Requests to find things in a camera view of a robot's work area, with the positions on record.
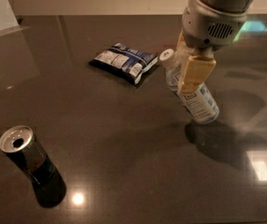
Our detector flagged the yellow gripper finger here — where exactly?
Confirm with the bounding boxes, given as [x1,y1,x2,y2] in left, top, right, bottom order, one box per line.
[178,55,217,93]
[176,33,190,60]

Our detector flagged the clear blue-label water bottle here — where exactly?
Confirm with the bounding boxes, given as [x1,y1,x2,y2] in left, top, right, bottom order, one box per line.
[160,49,219,124]

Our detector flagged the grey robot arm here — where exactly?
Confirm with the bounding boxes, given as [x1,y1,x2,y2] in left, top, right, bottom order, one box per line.
[177,0,254,93]

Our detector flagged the blue white chip bag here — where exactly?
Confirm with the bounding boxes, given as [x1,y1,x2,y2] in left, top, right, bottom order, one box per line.
[89,42,158,85]

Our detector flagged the black energy drink can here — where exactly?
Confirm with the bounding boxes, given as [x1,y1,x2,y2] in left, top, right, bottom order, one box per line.
[0,125,56,185]

